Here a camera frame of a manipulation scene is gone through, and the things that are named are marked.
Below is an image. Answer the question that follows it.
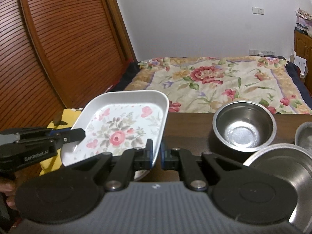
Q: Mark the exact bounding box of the floral square plate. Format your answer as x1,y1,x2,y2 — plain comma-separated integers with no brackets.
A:
60,90,169,166

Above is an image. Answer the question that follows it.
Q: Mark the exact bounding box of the left hand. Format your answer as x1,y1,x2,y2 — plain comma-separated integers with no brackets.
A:
0,177,17,210

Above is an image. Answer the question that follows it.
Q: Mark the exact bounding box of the yellow plush toy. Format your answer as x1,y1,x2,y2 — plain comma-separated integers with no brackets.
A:
40,108,82,175

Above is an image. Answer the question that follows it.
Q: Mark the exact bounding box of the large steel bowl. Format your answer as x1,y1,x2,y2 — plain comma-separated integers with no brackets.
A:
244,143,311,233

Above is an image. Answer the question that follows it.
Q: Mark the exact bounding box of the small steel bowl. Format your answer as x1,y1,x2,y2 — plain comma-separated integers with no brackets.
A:
212,100,277,153

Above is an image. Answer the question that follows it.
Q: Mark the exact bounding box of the wooden louvered wardrobe door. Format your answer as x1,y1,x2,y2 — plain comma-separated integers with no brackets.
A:
1,0,136,129

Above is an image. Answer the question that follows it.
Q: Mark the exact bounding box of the dark clothing on bed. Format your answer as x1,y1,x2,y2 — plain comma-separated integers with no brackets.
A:
112,62,141,91

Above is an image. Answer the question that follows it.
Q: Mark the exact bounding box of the floral bed quilt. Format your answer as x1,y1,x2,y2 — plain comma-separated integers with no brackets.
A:
125,56,311,115

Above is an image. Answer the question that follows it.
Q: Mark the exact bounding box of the wooden sideboard cabinet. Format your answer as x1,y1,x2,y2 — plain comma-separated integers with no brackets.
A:
294,30,312,92

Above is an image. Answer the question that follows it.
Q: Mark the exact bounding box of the wall power outlet strip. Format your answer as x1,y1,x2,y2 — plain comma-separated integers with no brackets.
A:
249,49,276,56

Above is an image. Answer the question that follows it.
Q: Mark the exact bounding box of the white wall switch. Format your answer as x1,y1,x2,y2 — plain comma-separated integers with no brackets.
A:
252,7,264,15

